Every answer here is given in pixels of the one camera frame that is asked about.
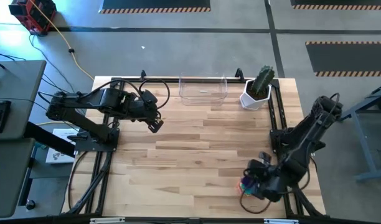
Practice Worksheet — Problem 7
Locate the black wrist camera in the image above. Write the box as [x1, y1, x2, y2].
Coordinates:
[143, 89, 159, 104]
[258, 151, 273, 166]

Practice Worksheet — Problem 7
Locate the white bracket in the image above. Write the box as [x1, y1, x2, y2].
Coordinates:
[89, 217, 126, 224]
[263, 218, 300, 224]

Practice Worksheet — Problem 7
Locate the yellow floor cable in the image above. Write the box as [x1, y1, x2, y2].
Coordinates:
[27, 0, 95, 81]

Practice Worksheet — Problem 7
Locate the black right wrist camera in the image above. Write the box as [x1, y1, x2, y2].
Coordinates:
[258, 151, 273, 166]

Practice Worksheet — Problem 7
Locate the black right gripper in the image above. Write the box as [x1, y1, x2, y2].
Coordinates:
[245, 164, 286, 202]

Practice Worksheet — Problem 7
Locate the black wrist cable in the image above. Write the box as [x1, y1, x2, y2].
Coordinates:
[139, 78, 171, 110]
[239, 167, 272, 215]

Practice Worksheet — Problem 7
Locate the black aluminium table frame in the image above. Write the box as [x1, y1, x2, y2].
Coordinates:
[62, 67, 327, 218]

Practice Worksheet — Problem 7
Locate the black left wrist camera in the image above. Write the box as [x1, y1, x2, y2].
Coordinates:
[143, 89, 159, 104]

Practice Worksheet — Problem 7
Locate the clear plastic basket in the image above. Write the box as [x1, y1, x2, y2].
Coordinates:
[178, 73, 228, 106]

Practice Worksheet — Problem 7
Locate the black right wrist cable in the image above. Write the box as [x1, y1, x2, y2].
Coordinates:
[239, 167, 272, 215]

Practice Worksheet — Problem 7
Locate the white plant pot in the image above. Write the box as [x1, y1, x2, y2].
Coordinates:
[239, 78, 272, 111]

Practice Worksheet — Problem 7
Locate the green cactus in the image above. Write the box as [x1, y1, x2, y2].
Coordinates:
[251, 65, 276, 96]

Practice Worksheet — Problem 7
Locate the black hazard-striped floor mat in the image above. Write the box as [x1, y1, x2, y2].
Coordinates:
[304, 40, 381, 78]
[290, 0, 381, 11]
[98, 0, 212, 14]

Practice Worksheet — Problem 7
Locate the grey desk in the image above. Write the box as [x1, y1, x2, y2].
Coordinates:
[0, 60, 47, 218]

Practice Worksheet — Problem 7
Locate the grey metal stand frame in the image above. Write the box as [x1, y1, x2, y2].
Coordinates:
[349, 81, 381, 183]

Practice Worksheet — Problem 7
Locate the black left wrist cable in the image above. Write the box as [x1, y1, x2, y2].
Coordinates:
[139, 78, 171, 110]

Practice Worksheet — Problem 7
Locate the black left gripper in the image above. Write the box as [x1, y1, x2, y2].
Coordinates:
[140, 101, 165, 134]

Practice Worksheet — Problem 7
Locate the black support bar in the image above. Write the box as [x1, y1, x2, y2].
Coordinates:
[24, 121, 78, 158]

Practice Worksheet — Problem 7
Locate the white printed sheet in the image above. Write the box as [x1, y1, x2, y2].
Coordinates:
[45, 128, 77, 165]

